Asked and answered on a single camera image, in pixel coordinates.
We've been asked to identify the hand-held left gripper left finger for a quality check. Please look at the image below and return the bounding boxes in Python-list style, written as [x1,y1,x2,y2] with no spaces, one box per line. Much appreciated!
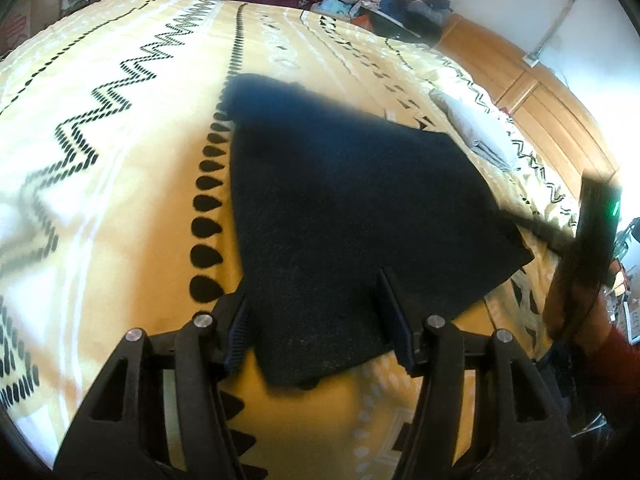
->
[52,291,271,480]

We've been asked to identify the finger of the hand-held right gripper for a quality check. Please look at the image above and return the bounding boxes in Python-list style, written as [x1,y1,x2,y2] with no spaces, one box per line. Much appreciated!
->
[505,210,578,256]

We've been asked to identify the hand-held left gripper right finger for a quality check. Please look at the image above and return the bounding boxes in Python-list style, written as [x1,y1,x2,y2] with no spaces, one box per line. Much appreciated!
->
[375,266,585,480]

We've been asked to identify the dark navy pants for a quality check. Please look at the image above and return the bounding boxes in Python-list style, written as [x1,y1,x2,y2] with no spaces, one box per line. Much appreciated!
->
[220,73,536,390]

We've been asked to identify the person's right hand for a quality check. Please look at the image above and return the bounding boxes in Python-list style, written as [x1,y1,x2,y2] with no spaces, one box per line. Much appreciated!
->
[544,260,613,348]

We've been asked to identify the grey folded cloth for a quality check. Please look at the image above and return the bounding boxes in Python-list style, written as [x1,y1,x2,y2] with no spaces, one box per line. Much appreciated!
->
[429,87,521,171]

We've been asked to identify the wooden headboard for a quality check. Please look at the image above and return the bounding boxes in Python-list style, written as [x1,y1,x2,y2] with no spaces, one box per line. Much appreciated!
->
[435,12,621,191]

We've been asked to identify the yellow patterned blanket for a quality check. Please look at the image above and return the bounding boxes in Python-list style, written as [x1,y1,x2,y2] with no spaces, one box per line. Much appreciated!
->
[0,0,583,480]

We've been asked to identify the cardboard box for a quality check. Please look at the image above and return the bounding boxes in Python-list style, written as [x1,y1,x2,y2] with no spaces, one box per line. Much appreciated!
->
[0,0,96,56]

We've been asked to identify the white wall cable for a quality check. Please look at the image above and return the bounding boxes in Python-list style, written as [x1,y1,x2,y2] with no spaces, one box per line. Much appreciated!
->
[530,0,582,58]

